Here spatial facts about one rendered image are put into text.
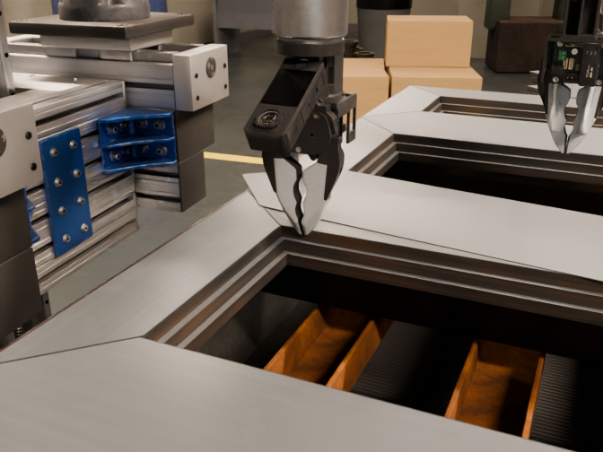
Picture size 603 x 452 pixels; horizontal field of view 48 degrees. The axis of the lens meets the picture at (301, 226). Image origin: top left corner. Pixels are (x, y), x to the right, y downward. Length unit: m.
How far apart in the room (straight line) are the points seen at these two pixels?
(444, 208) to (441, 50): 3.73
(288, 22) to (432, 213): 0.29
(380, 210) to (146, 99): 0.50
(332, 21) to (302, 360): 0.41
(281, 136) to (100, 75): 0.62
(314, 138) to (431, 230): 0.17
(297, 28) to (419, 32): 3.85
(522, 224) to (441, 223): 0.09
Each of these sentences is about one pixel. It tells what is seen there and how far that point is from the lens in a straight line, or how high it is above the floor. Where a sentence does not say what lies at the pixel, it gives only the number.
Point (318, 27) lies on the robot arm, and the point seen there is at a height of 1.08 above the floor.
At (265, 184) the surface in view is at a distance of 0.91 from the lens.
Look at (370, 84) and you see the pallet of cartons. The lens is 4.18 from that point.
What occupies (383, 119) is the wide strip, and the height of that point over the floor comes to 0.86.
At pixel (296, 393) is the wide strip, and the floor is 0.86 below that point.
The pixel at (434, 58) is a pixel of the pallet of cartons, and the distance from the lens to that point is 4.55.
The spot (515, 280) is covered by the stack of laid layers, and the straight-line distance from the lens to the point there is 0.72.
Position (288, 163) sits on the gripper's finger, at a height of 0.94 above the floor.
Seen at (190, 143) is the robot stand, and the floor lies 0.84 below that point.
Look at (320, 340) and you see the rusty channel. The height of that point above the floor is 0.68.
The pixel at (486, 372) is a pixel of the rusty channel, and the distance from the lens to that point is 0.86.
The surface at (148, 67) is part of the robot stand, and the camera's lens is 1.15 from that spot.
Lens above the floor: 1.16
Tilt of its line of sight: 23 degrees down
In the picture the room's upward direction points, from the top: straight up
